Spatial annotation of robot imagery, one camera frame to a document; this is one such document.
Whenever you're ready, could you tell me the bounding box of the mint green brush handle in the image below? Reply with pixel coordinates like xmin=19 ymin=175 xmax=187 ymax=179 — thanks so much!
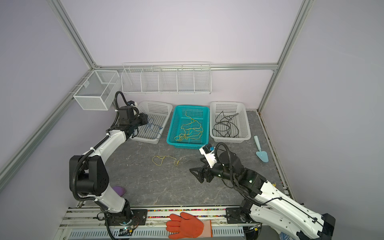
xmin=254 ymin=136 xmax=269 ymax=163

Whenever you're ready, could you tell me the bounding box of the white plastic basket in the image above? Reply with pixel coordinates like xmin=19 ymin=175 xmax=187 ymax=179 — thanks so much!
xmin=130 ymin=101 xmax=173 ymax=144
xmin=210 ymin=101 xmax=251 ymax=144

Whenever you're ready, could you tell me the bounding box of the white plastic basket right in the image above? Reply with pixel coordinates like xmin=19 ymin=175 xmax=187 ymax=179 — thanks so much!
xmin=210 ymin=101 xmax=251 ymax=144

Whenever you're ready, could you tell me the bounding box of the aluminium frame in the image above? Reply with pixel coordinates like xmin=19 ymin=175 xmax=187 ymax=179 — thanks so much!
xmin=1 ymin=1 xmax=313 ymax=192

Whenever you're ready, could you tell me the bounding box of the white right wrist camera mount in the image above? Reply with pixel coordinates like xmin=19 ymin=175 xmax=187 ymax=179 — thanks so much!
xmin=199 ymin=144 xmax=217 ymax=169

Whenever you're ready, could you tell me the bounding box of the small white wire basket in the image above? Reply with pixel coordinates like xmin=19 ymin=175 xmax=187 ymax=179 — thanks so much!
xmin=74 ymin=70 xmax=122 ymax=111

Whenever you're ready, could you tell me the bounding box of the pink purple brush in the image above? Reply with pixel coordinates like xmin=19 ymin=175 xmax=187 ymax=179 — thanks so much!
xmin=113 ymin=186 xmax=126 ymax=197

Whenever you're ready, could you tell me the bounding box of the long white wire shelf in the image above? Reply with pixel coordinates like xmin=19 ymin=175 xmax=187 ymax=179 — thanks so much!
xmin=121 ymin=62 xmax=212 ymax=94

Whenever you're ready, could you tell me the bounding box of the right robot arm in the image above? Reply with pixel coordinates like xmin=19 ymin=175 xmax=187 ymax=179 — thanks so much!
xmin=190 ymin=143 xmax=336 ymax=240

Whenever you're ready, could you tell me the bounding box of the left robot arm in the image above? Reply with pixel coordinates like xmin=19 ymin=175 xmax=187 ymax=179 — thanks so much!
xmin=69 ymin=91 xmax=148 ymax=226

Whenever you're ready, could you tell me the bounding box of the thin black wire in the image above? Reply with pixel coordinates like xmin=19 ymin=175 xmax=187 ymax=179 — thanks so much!
xmin=212 ymin=110 xmax=240 ymax=139

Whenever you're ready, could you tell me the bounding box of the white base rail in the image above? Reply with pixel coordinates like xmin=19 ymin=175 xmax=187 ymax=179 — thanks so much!
xmin=59 ymin=204 xmax=313 ymax=240

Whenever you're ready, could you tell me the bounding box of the orange rubber glove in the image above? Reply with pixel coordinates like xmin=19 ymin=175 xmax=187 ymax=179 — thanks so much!
xmin=166 ymin=212 xmax=213 ymax=240

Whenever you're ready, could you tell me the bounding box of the white plastic basket left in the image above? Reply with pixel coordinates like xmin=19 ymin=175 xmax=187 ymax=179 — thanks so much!
xmin=130 ymin=101 xmax=173 ymax=144

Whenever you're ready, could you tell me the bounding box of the teal plastic basket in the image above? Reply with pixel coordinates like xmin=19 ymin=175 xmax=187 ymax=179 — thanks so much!
xmin=167 ymin=105 xmax=210 ymax=150

